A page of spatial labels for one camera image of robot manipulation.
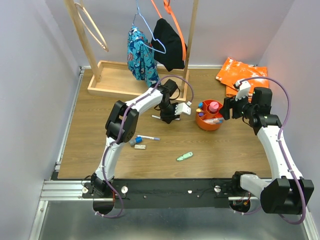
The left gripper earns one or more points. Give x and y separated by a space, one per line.
168 118

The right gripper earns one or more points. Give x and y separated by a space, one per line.
229 103

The glue tube pink cap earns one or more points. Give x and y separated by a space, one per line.
213 107

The white pen light-blue cap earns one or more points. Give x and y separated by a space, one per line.
217 122

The orange round divided organizer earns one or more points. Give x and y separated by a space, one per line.
207 115

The white pen lilac cap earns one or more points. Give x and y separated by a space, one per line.
149 137

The black highlighter blue cap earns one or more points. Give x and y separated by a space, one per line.
200 105

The green translucent correction pen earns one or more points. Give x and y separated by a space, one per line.
185 156

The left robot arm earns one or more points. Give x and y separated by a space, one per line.
121 126

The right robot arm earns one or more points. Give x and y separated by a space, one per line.
288 193

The orange folded cloth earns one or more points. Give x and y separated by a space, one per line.
233 71

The grey blue glue stick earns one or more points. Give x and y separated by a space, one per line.
135 141

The white eraser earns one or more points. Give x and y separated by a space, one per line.
140 146

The wooden clothes rack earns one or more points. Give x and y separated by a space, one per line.
114 79

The blue shark-print garment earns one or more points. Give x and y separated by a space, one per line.
140 59

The black garment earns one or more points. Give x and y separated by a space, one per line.
173 58

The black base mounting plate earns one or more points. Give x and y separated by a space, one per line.
172 193

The orange plastic hanger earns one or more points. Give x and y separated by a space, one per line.
177 29

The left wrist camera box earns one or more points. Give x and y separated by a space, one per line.
183 108

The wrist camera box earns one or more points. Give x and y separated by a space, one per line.
243 87
183 108

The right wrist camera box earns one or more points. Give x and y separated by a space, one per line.
243 87

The blue wire hanger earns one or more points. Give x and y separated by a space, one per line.
138 13

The aluminium frame rail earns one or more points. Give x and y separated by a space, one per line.
147 209

